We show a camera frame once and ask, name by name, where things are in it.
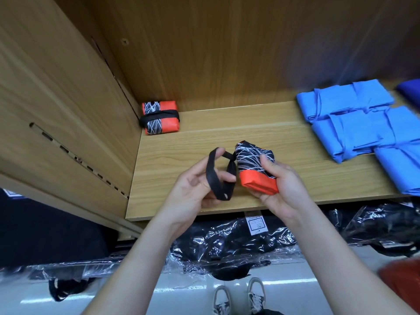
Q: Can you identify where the person's right shoe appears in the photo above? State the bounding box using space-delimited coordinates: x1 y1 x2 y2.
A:
246 277 268 315

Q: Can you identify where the person's left hand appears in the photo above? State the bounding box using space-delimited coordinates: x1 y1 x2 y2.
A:
154 147 238 240

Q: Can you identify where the wooden shelf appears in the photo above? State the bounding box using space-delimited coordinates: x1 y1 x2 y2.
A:
0 0 420 237

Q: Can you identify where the red bag with black lettering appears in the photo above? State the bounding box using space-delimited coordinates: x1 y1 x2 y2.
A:
205 140 280 201

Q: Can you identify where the person's left forearm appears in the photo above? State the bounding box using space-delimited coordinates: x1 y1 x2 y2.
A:
82 218 191 315

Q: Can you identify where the white paper tag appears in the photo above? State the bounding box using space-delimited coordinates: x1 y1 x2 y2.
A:
245 212 270 237

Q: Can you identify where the person's right hand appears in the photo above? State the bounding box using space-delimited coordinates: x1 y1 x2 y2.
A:
246 154 317 225

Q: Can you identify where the white blue-edged label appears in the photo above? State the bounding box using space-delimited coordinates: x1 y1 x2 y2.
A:
0 188 25 200

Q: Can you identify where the black wrapped bag with tag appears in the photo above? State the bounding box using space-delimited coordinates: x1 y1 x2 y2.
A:
169 216 309 281

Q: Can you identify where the person's right forearm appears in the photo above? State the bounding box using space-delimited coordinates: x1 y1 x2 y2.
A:
289 202 417 315

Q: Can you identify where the black plastic-wrapped bag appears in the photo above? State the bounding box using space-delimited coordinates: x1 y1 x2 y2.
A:
0 249 173 301
327 202 420 258

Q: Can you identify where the light blue non-woven bag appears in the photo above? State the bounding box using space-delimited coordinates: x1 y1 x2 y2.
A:
374 142 420 197
351 79 395 113
311 111 396 164
374 105 420 148
296 85 358 123

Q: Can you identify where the red shopping basket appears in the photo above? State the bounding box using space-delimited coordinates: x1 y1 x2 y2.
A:
378 258 420 314

